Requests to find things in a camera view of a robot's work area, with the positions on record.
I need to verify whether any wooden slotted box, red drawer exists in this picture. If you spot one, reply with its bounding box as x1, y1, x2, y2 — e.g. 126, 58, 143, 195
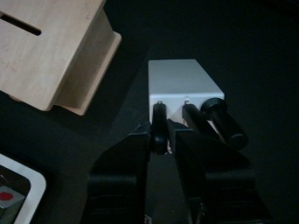
0, 0, 123, 116

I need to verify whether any grey cube, red dot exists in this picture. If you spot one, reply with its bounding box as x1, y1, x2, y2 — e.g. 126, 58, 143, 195
0, 185, 27, 224

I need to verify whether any black-handled toy cleaver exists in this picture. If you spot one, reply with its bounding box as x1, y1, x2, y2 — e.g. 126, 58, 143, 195
151, 100, 170, 155

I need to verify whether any slim black-handled toy knife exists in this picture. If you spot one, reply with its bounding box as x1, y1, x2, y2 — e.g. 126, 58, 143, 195
182, 100, 225, 142

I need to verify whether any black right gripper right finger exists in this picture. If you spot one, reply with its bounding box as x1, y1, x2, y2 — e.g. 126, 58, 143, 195
169, 119, 274, 224

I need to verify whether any white knife block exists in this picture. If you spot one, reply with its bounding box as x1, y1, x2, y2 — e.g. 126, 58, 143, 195
147, 59, 226, 127

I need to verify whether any white rounded toy tray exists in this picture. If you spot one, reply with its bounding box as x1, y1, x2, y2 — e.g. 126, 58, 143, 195
0, 153, 48, 224

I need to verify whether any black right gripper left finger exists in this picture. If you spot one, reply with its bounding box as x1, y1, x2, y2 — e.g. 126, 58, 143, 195
79, 122, 154, 224

